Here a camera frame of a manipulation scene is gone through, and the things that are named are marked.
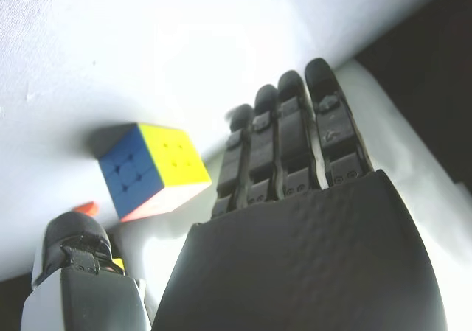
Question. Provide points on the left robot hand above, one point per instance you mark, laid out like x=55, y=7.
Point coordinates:
x=295, y=264

